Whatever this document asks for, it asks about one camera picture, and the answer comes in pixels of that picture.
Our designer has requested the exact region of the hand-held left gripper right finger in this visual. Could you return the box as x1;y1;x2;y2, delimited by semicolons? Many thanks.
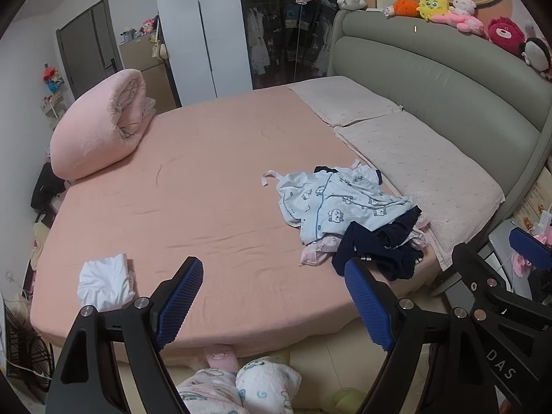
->
344;258;506;414

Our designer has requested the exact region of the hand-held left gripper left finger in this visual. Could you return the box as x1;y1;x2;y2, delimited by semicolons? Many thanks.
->
47;256;204;414

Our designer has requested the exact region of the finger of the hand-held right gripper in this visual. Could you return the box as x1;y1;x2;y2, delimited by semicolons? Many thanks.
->
510;227;552;270
444;244;508;324

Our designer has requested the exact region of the grey bedside table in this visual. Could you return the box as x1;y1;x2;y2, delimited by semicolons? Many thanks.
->
487;220;518;281

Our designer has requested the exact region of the orange printed card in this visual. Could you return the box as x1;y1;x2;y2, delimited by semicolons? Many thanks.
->
515;177;552;229

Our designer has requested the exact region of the pink garment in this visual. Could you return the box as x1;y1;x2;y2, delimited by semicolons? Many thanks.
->
300;219;432;266

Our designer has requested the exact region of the white folded shirt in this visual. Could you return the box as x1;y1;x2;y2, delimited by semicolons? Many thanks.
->
77;254;135;311

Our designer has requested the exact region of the pink printed fleece cloth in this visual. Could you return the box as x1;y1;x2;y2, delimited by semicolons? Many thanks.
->
176;366;244;414

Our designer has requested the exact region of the green slipper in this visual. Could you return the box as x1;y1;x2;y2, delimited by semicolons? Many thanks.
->
330;388;367;413

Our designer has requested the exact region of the light blue printed pajama top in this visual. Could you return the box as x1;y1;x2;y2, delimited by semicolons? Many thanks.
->
261;161;412;246

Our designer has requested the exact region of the pale pink pillow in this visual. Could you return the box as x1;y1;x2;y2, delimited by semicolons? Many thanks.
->
334;112;506;272
288;75;404;128

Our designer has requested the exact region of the bed with pink sheet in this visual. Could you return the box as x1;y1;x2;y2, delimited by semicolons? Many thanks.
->
30;75;507;356

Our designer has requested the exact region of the dark navy garment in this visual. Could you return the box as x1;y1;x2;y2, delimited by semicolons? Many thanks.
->
314;165;384;184

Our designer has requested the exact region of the cream bag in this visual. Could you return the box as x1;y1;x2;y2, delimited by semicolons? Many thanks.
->
33;220;55;264

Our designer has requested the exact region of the black bag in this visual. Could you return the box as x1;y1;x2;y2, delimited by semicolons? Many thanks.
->
30;161;70;212

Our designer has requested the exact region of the rolled pink quilt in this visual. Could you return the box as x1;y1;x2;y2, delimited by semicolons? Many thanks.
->
49;69;157;180

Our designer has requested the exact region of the dark penguin plush toy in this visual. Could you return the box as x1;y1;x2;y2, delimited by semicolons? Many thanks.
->
520;37;552;78

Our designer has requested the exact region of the grey padded headboard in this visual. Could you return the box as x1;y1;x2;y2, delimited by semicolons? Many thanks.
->
326;9;552;214

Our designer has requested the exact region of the magenta bear plush toy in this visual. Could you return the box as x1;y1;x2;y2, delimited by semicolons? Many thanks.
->
487;17;527;57

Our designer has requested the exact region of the beige cabinet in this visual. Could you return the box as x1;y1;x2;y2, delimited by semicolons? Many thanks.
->
118;34;182;113

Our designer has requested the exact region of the white rack shelf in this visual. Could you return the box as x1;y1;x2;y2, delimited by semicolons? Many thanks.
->
41;92;72;132

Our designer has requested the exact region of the pink white plush toy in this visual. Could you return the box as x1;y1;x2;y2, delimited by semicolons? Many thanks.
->
431;0;486;33

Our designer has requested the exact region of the yellow square plush toy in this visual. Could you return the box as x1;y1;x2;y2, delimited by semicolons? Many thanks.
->
417;0;451;22

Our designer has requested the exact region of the red plush toy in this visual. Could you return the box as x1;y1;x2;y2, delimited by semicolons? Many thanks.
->
42;66;65;93

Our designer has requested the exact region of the grey door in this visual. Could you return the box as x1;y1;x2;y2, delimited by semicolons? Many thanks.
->
56;0;119;100

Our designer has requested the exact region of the orange plush toy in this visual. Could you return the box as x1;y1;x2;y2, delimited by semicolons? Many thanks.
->
384;0;421;19

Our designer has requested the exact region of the white wardrobe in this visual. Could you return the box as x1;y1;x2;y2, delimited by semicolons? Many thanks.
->
152;0;253;106

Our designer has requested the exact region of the dark glass wardrobe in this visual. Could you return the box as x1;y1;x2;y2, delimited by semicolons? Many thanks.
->
239;0;346;89

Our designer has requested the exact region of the black wire basket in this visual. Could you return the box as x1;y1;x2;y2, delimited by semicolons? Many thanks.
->
4;310;57;380

